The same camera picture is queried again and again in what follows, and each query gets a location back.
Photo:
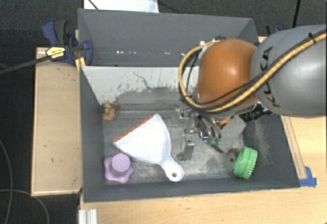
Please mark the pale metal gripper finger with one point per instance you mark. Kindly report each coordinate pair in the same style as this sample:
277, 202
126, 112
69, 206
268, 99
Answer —
188, 147
184, 115

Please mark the grey foam block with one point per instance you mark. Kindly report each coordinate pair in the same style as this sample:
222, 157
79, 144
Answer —
233, 132

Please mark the white dustpan with orange edge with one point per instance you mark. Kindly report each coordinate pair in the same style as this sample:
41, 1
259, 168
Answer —
150, 141

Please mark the green ribbed round lid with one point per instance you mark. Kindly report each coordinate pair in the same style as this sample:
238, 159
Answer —
245, 162

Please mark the purple flower-shaped toy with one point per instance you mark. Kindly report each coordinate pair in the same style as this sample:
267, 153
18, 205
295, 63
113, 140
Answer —
118, 168

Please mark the small multicoloured toy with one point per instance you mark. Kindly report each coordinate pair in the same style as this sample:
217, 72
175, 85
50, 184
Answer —
111, 110

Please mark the grey metal bin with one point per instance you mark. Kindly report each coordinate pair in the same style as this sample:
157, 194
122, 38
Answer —
143, 39

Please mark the black cylinder on white bracket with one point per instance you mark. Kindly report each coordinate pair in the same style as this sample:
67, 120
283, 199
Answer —
253, 114

